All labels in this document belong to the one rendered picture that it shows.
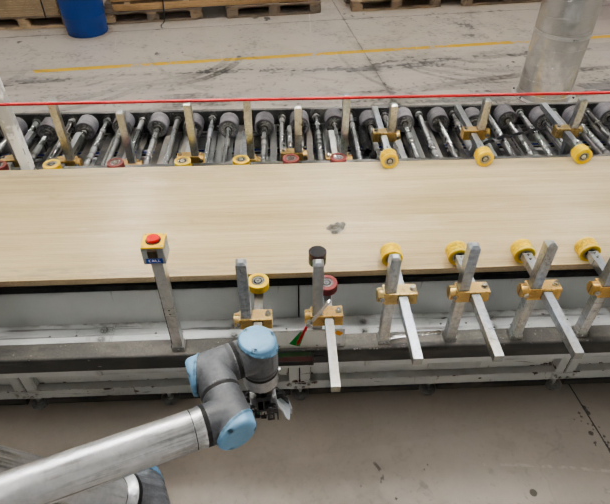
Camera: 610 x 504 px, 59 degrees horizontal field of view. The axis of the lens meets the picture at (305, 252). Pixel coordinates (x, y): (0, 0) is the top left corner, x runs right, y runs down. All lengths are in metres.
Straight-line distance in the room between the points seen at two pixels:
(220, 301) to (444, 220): 0.98
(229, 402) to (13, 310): 1.39
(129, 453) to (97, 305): 1.19
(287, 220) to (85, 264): 0.81
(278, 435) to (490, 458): 0.96
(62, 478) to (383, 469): 1.68
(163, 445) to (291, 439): 1.51
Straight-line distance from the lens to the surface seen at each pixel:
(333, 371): 1.76
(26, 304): 2.36
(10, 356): 2.26
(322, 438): 2.62
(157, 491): 1.64
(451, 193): 2.47
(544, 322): 2.41
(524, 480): 2.70
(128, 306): 2.24
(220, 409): 1.18
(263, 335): 1.27
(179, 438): 1.16
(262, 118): 3.09
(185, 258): 2.10
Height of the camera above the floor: 2.29
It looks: 42 degrees down
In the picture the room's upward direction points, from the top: straight up
